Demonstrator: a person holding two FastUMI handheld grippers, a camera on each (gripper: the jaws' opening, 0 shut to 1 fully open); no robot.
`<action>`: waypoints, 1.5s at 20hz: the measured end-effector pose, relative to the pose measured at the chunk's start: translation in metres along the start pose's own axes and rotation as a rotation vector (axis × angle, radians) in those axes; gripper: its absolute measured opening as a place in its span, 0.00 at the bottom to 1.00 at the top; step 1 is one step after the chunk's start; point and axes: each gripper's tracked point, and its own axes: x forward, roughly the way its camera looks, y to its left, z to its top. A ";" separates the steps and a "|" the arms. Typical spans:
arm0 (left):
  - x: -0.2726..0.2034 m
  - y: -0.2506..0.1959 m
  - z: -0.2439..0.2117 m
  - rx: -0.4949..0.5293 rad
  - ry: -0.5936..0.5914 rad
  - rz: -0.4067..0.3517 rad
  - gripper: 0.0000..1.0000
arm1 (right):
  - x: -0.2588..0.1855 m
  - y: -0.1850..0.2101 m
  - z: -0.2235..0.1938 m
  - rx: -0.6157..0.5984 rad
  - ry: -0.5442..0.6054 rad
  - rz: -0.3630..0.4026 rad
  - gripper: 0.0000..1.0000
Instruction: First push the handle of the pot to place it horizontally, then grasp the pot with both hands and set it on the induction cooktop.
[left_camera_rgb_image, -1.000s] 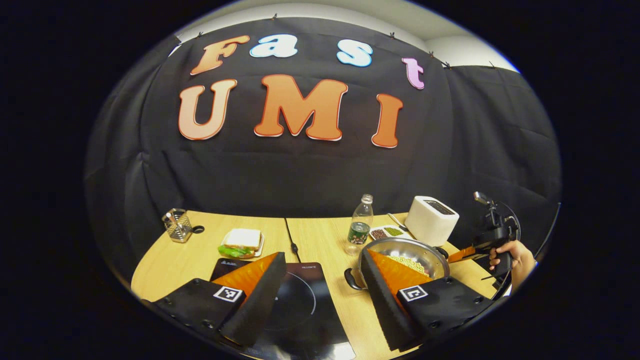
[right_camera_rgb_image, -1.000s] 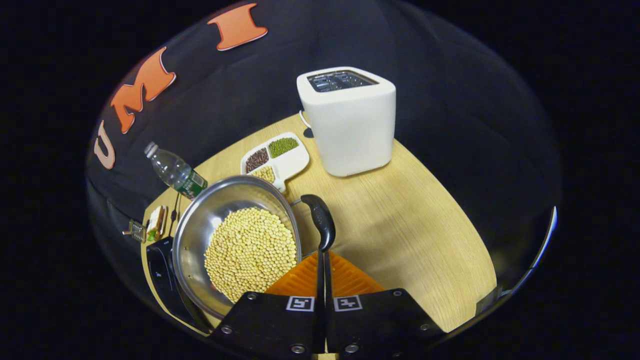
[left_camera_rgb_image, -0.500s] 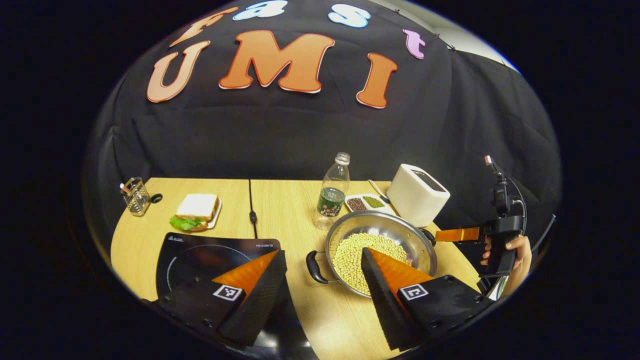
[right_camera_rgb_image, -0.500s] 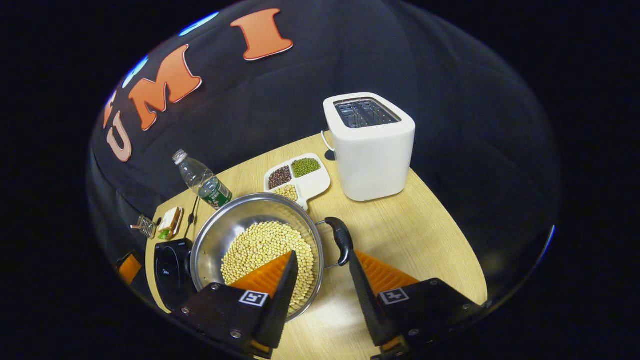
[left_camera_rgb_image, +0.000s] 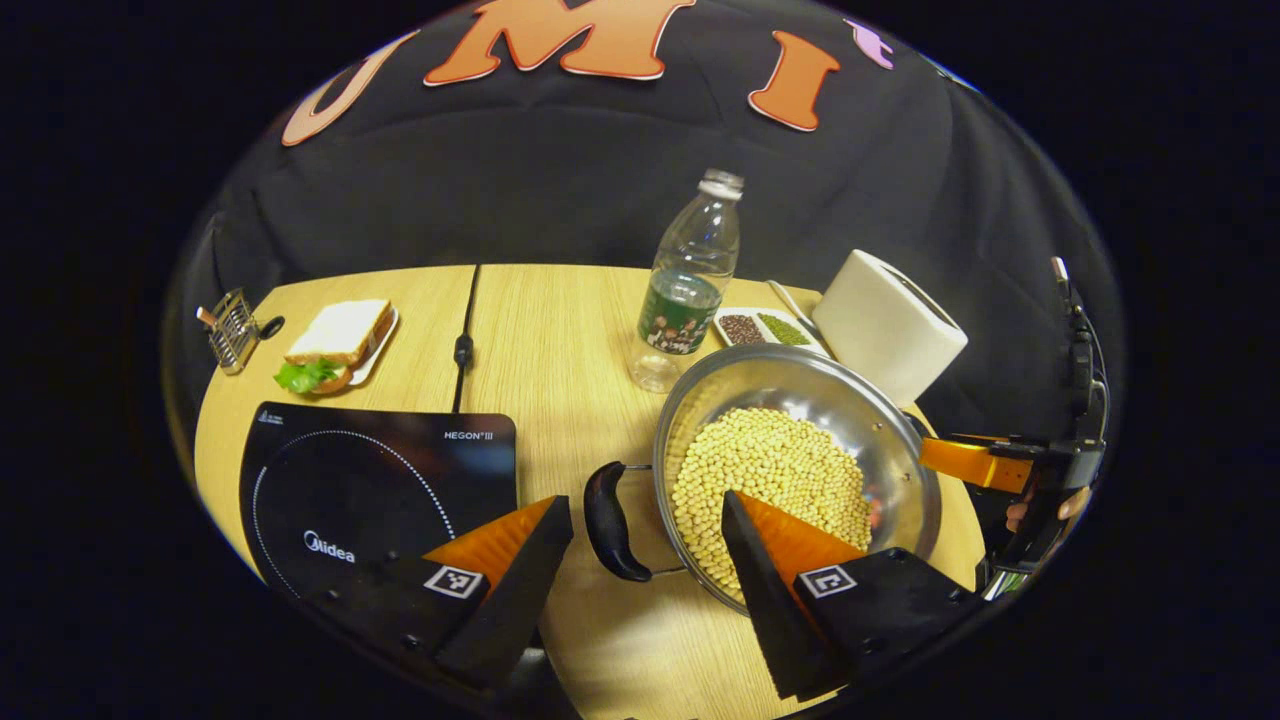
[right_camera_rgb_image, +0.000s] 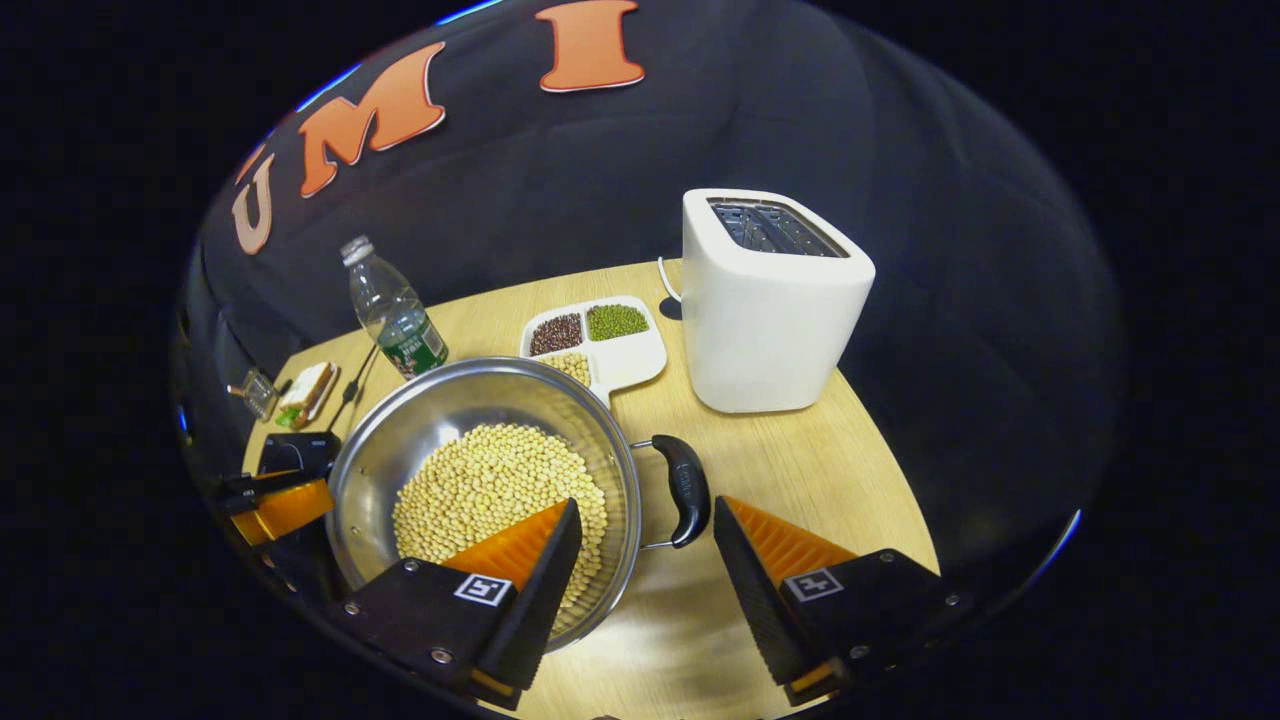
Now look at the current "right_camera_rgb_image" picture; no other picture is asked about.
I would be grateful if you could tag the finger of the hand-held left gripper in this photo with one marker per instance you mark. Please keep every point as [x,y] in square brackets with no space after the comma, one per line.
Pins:
[285,508]

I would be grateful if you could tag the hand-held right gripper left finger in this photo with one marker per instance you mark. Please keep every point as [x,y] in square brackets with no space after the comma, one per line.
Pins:
[545,600]

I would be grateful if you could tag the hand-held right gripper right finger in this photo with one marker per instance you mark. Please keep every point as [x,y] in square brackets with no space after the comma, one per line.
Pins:
[755,600]

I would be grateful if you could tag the pile of yellow soybeans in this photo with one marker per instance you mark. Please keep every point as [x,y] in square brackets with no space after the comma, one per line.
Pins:
[480,490]

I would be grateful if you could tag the stainless steel pot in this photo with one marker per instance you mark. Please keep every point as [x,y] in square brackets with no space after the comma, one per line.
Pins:
[440,410]

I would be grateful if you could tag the sandwich with lettuce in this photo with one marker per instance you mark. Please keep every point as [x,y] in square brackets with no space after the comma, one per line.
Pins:
[305,392]

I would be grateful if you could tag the clear plastic water bottle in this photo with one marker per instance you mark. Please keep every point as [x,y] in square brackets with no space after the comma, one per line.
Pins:
[400,320]

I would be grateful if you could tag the small pile of soybeans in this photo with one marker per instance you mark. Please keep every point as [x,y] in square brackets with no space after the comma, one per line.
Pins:
[568,368]

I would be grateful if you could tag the white divided dish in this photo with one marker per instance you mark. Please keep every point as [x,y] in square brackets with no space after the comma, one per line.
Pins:
[630,360]

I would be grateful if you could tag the small pile of red beans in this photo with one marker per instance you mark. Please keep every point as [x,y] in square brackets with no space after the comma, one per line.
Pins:
[557,335]

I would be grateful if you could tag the white toaster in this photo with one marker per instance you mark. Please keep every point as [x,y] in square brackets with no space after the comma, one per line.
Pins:
[770,330]

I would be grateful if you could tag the small pile of green beans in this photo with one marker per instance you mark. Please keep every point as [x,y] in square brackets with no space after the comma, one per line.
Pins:
[617,322]

